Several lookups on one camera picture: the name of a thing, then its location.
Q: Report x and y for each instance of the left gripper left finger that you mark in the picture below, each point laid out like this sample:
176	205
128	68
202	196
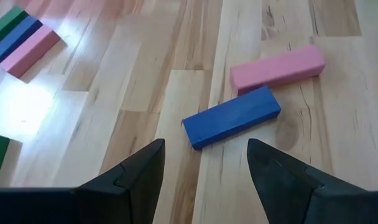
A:
130	193

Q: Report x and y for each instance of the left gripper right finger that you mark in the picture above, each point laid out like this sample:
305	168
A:
285	186

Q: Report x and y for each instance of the blue-violet wooden block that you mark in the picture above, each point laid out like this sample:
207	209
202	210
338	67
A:
15	39
231	117

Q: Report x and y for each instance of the pink wooden block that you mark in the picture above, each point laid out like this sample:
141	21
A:
30	51
277	69

